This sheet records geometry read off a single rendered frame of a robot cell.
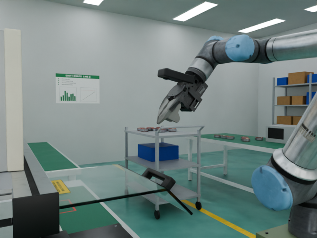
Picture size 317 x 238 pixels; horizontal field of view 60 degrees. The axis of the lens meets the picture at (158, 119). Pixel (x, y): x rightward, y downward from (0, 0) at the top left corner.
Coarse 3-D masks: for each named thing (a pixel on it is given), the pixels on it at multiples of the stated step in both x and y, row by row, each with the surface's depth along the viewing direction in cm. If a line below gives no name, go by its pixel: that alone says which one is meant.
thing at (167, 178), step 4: (148, 168) 66; (144, 172) 65; (148, 172) 65; (152, 172) 63; (156, 172) 62; (160, 172) 61; (144, 176) 64; (148, 176) 65; (156, 176) 62; (160, 176) 60; (164, 176) 59; (168, 176) 58; (164, 180) 58; (168, 180) 57; (172, 180) 57; (164, 184) 57; (168, 184) 57; (172, 184) 57; (168, 188) 57
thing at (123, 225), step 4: (104, 204) 130; (108, 208) 125; (112, 212) 120; (116, 216) 116; (120, 220) 112; (124, 224) 108; (124, 228) 105; (128, 228) 105; (128, 232) 101; (132, 232) 101; (132, 236) 98; (136, 236) 98
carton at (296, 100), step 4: (292, 96) 679; (296, 96) 670; (300, 96) 661; (304, 96) 660; (292, 100) 679; (296, 100) 671; (300, 100) 661; (304, 100) 661; (292, 104) 680; (296, 104) 671; (300, 104) 661; (304, 104) 661
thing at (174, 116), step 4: (172, 100) 85; (168, 104) 85; (180, 104) 86; (168, 108) 83; (176, 108) 85; (180, 108) 86; (164, 112) 83; (168, 112) 83; (172, 112) 84; (176, 112) 85; (160, 116) 84; (164, 116) 83; (168, 116) 84; (172, 116) 85; (176, 116) 85; (160, 120) 84; (172, 120) 85; (176, 120) 85
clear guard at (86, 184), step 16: (48, 176) 57; (64, 176) 57; (80, 176) 57; (96, 176) 57; (112, 176) 57; (128, 176) 57; (80, 192) 46; (96, 192) 46; (112, 192) 46; (128, 192) 46; (144, 192) 47; (160, 192) 55; (64, 208) 40
